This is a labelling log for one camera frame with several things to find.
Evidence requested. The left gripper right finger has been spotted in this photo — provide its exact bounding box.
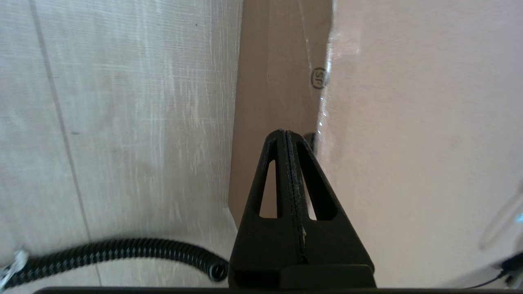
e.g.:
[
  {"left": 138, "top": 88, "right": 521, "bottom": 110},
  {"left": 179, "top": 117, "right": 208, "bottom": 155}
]
[{"left": 288, "top": 131, "right": 375, "bottom": 267}]

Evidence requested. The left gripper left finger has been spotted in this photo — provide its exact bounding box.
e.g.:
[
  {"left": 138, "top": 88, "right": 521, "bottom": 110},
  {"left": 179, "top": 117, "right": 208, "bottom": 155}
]
[{"left": 228, "top": 129, "right": 305, "bottom": 288}]

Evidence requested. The brown cardboard shoe box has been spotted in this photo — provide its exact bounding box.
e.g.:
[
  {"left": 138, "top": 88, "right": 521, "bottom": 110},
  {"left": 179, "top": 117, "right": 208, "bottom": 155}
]
[{"left": 227, "top": 0, "right": 523, "bottom": 288}]

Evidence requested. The black corrugated cable conduit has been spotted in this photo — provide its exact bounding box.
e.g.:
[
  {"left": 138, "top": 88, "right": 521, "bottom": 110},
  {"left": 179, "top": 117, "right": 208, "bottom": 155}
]
[{"left": 0, "top": 238, "right": 229, "bottom": 288}]

